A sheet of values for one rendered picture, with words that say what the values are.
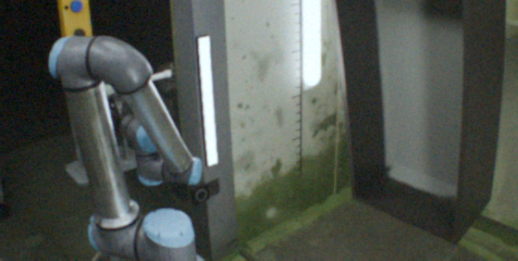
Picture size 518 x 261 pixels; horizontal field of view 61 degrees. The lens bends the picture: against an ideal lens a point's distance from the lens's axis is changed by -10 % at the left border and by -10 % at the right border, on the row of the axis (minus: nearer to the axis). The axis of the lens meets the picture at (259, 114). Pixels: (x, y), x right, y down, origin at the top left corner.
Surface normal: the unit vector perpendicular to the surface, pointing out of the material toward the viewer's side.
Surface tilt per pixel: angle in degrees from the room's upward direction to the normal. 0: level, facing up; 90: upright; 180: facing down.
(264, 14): 90
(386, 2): 102
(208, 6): 90
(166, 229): 5
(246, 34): 90
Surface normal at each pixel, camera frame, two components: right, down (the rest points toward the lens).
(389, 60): -0.72, 0.45
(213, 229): 0.66, 0.26
